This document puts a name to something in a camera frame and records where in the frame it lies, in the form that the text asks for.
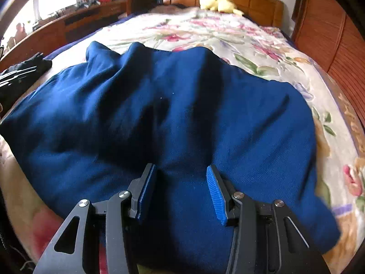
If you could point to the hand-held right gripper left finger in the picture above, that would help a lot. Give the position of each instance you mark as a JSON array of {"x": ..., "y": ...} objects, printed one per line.
[{"x": 146, "y": 197}]

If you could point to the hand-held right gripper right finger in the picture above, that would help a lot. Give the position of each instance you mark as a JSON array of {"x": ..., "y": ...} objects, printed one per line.
[{"x": 216, "y": 198}]

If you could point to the navy blue suit jacket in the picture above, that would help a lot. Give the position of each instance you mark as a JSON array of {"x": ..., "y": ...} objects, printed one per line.
[{"x": 171, "y": 114}]

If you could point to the floral blanket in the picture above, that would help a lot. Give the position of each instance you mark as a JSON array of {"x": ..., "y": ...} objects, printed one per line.
[{"x": 205, "y": 31}]

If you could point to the black garment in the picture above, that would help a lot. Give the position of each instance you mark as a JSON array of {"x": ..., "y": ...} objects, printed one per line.
[{"x": 17, "y": 82}]

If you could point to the long wooden desk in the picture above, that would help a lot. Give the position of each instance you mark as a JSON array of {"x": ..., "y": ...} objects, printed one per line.
[{"x": 57, "y": 31}]

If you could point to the yellow plush toy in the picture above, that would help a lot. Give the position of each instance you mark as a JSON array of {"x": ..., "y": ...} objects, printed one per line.
[{"x": 218, "y": 3}]

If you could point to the wooden wardrobe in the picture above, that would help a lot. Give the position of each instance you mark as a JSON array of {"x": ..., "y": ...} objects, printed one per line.
[{"x": 339, "y": 40}]

